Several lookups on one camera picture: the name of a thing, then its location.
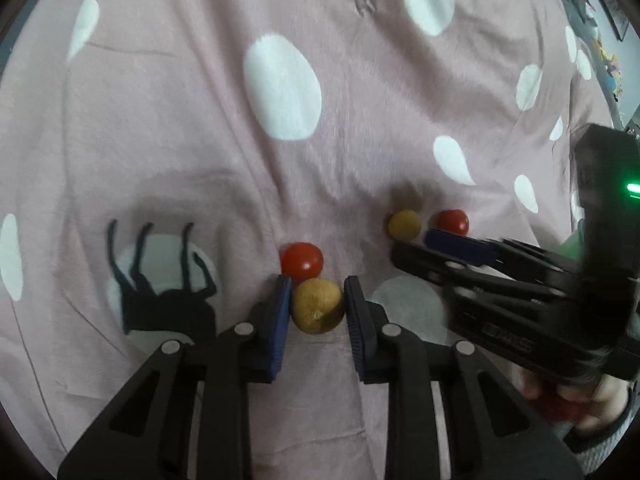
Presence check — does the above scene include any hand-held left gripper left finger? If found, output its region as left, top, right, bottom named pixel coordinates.
left=57, top=275, right=293, bottom=480

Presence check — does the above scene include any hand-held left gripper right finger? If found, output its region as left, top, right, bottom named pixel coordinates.
left=344, top=276, right=583, bottom=480

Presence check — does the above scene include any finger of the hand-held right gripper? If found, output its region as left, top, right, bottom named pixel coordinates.
left=390, top=241, right=584, bottom=311
left=425, top=228, right=584, bottom=286

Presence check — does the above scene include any red cherry tomato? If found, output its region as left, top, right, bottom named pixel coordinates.
left=431, top=209, right=470, bottom=237
left=280, top=242, right=325, bottom=281

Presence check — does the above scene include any small tan round fruit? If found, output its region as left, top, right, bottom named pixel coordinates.
left=291, top=278, right=346, bottom=335

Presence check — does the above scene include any person's right forearm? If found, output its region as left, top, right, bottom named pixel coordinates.
left=562, top=417, right=638, bottom=473

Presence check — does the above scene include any person's right hand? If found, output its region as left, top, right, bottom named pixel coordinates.
left=517, top=367, right=640, bottom=431

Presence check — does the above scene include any yellow-green oval fruit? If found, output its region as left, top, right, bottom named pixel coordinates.
left=388, top=209, right=422, bottom=240

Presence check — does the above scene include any row of colourful plush toys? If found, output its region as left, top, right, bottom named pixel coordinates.
left=592, top=37, right=626, bottom=103

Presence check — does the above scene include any pink polka dot blanket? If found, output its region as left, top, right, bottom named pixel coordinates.
left=0, top=0, right=640, bottom=480

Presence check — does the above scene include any large framed wall picture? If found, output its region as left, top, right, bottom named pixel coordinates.
left=582, top=0, right=631, bottom=41

